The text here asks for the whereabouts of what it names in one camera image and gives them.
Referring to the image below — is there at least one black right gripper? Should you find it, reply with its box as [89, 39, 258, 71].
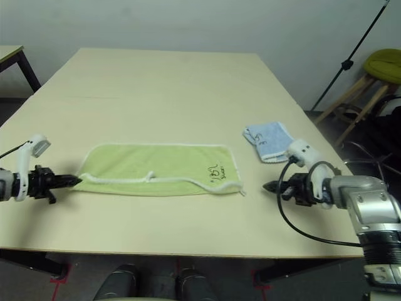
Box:
[261, 174, 325, 206]

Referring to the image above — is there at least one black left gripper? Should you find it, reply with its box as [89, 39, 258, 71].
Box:
[27, 165, 83, 204]

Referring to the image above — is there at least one green towel with white trim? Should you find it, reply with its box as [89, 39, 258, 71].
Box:
[71, 142, 248, 198]

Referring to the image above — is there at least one blue towel with white trim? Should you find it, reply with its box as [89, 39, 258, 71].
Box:
[241, 121, 297, 164]

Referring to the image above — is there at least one black table leg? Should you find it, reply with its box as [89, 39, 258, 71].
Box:
[0, 249, 71, 282]

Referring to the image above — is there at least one dark left robot foot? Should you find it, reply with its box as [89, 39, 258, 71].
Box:
[93, 264, 138, 300]

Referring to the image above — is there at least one dark robot foot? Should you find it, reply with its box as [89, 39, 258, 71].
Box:
[175, 268, 217, 300]
[93, 264, 138, 300]

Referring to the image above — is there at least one dark right robot foot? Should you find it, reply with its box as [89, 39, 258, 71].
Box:
[175, 268, 217, 300]

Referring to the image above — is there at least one black office chair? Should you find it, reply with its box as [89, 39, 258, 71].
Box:
[338, 93, 401, 186]

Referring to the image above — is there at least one wooden stool with green cushion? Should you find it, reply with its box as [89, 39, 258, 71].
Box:
[313, 48, 401, 147]

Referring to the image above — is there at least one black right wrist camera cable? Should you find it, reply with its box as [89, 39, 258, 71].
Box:
[277, 158, 363, 248]

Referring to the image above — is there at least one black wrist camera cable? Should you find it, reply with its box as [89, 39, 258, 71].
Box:
[0, 140, 32, 159]
[277, 158, 363, 248]

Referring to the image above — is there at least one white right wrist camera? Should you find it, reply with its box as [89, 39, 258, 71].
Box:
[283, 139, 336, 209]

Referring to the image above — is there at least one black left wrist camera cable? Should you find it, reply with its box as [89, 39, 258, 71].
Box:
[0, 140, 32, 159]

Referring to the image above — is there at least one beige side table black frame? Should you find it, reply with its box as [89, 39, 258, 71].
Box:
[0, 45, 41, 93]

